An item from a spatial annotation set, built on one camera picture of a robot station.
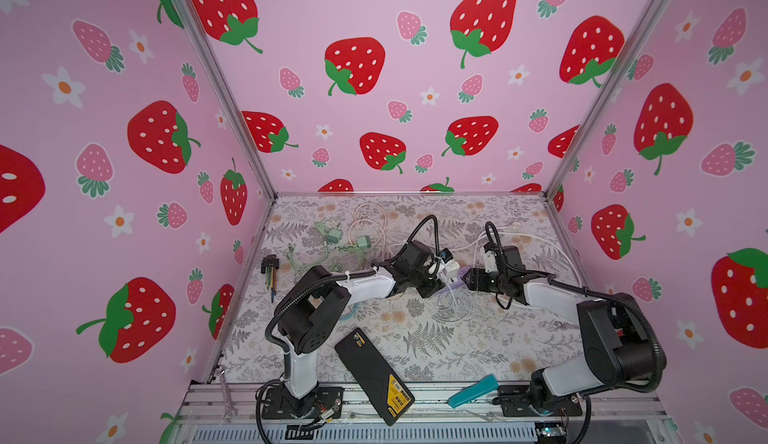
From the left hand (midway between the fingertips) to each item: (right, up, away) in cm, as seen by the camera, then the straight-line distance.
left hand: (440, 277), depth 91 cm
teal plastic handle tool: (+10, -27, -13) cm, 31 cm away
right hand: (+11, -1, +3) cm, 11 cm away
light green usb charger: (-25, +10, +13) cm, 30 cm away
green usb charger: (-36, +12, +15) cm, 41 cm away
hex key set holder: (-56, +2, +7) cm, 57 cm away
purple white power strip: (+8, +1, +4) cm, 9 cm away
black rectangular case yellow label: (-17, -25, -16) cm, 34 cm away
